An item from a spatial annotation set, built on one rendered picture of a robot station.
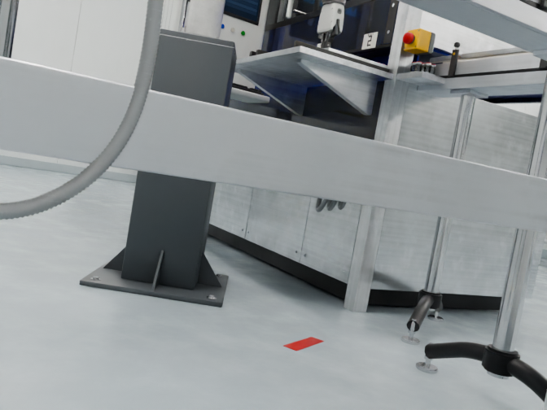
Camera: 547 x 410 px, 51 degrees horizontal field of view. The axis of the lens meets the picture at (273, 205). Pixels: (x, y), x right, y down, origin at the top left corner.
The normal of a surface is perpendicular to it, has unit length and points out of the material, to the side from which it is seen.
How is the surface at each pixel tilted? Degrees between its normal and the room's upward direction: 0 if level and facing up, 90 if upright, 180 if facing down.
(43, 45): 90
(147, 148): 90
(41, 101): 90
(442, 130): 90
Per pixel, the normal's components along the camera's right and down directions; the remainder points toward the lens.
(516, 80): -0.86, -0.12
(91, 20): 0.48, 0.14
